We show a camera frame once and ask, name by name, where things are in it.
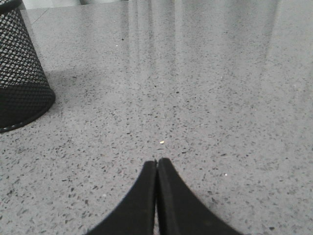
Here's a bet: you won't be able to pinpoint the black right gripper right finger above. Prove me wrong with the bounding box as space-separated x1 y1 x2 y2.
157 158 239 235

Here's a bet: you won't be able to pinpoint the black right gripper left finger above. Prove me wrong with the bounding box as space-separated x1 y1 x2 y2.
88 161 157 235

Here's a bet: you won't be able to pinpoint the black mesh metal bucket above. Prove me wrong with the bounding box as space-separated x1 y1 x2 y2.
0 0 56 133

